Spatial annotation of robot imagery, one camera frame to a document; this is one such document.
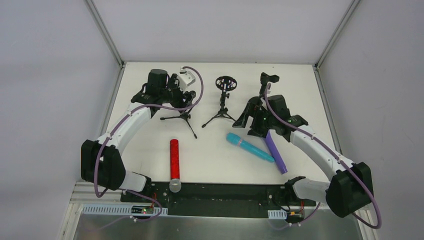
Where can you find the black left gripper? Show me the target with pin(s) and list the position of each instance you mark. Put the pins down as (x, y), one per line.
(185, 99)

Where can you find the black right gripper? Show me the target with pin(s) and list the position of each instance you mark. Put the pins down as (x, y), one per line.
(251, 110)

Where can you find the black shock-mount tripod stand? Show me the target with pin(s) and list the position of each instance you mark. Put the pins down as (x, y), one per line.
(226, 84)

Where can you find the red glitter microphone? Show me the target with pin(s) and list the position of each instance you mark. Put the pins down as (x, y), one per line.
(175, 184)

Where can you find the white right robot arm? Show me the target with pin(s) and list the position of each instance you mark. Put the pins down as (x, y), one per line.
(349, 185)

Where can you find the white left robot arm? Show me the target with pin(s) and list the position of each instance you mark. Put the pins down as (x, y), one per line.
(101, 159)

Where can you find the black clip tripod stand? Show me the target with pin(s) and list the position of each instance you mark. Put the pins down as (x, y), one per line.
(184, 115)

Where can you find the black round-base mic stand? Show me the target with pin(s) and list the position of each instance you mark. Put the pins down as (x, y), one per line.
(265, 79)

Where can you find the teal microphone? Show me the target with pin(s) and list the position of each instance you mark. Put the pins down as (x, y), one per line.
(236, 140)

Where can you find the purple microphone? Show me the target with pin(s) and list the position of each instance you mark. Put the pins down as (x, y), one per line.
(274, 152)

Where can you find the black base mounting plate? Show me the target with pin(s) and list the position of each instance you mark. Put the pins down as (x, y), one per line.
(219, 199)

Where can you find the right circuit board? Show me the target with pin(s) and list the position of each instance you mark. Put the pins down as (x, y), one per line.
(294, 218)

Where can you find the circuit board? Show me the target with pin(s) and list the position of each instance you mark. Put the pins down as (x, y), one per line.
(294, 218)
(142, 210)

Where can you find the left circuit board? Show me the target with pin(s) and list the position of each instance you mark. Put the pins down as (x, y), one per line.
(142, 210)

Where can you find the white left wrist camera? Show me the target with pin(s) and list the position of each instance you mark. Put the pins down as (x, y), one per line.
(185, 79)

